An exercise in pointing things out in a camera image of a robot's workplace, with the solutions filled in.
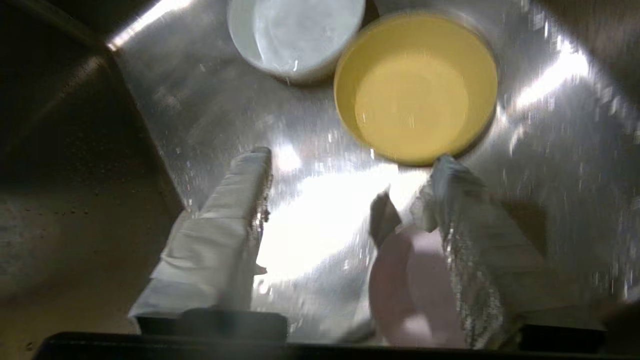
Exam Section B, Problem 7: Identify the right gripper tissue-wrapped left finger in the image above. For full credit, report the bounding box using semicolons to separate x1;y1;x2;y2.
128;146;274;322

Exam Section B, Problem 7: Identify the right gripper tissue-wrapped right finger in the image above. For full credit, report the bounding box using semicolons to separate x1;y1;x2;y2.
369;154;618;351

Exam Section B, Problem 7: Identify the pink plastic bowl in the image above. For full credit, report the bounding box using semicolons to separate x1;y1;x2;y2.
367;226;470;349

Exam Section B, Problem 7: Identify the yellow plastic bowl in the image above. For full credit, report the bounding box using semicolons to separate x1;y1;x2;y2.
333;11;500;167

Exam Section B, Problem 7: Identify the white plastic bowl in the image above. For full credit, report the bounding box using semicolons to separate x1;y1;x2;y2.
227;0;367;84

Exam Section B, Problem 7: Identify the stainless steel sink basin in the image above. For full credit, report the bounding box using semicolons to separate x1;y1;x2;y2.
0;0;640;347

